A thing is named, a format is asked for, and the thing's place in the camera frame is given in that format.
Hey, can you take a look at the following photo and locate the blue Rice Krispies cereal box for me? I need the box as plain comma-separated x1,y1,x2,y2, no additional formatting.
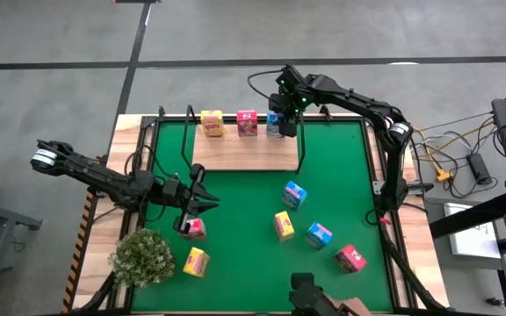
280,180,308,211
265,110,286,140
303,221,334,251

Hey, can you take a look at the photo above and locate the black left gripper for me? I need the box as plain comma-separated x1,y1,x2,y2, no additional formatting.
161,162,220,234

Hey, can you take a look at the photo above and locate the black aluminium table frame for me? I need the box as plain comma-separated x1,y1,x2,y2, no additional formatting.
83,104,452,316

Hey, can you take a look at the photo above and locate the orange black hazard strip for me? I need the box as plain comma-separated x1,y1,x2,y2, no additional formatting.
61,189,97,313

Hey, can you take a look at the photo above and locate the small black camera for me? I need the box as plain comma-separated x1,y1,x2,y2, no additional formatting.
288,271,337,316

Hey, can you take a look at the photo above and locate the black power brick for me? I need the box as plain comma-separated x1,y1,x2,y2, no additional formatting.
466,152,494,186

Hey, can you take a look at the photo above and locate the light wooden board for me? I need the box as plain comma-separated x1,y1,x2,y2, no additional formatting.
180,104,307,176

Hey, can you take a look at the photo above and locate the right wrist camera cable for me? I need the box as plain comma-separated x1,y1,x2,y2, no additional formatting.
247,68,283,101

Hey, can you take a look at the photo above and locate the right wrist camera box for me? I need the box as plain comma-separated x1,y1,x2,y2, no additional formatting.
268,92,287,113

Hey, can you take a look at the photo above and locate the white paper sheet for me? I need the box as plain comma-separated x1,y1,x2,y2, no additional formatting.
444,202,502,260

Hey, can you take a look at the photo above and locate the yellow extension cable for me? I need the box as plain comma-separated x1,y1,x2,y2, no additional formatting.
406,122,498,183

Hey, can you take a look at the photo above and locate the thick black diagonal beam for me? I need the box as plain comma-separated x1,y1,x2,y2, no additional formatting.
428,189,506,241

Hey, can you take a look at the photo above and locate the person's hand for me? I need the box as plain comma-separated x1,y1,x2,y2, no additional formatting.
322,296,372,316

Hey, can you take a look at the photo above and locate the red Froot Loops cereal box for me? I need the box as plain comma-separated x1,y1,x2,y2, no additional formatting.
180,218,208,241
332,243,368,275
235,109,259,138

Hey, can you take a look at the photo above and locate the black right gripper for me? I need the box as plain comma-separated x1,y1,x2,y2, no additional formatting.
275,64,309,138

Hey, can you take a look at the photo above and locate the long black cable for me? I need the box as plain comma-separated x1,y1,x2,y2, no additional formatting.
410,111,495,135

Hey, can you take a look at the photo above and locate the yellow Corn Pops cereal box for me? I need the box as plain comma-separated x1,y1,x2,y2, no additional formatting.
199,109,226,138
272,210,296,243
182,246,212,279

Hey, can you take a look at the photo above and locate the small artificial potted plant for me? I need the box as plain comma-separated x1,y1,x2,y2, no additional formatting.
108,227,177,290

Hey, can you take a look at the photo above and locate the green table mat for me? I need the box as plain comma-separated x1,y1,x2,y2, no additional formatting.
130,118,394,313

